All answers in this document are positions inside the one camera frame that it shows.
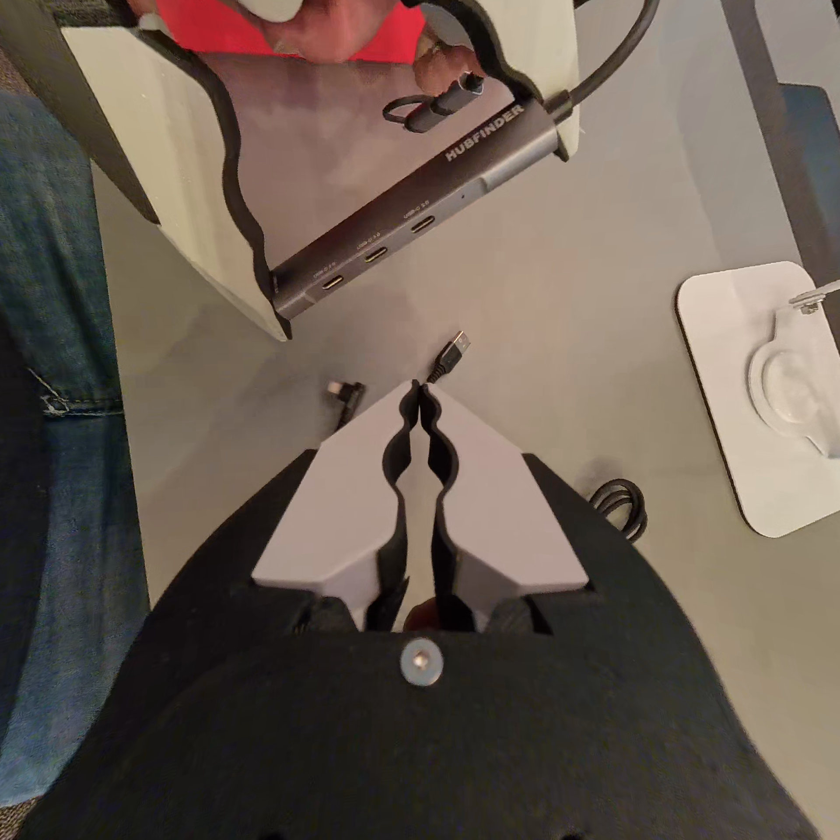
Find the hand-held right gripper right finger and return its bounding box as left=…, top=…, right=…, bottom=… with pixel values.
left=420, top=384, right=592, bottom=620

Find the grey usb hub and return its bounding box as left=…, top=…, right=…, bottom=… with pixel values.
left=269, top=95, right=568, bottom=322

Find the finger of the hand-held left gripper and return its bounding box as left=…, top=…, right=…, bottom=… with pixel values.
left=59, top=24, right=292, bottom=342
left=420, top=0, right=581, bottom=161

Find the black usb-c cable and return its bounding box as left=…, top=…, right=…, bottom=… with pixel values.
left=329, top=331, right=648, bottom=542

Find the red plastic bin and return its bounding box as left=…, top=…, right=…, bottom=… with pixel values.
left=164, top=0, right=427, bottom=64

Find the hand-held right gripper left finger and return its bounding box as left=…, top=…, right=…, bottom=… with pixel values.
left=252, top=381, right=418, bottom=628

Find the person's jeans leg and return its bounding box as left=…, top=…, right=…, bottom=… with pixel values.
left=0, top=86, right=152, bottom=804

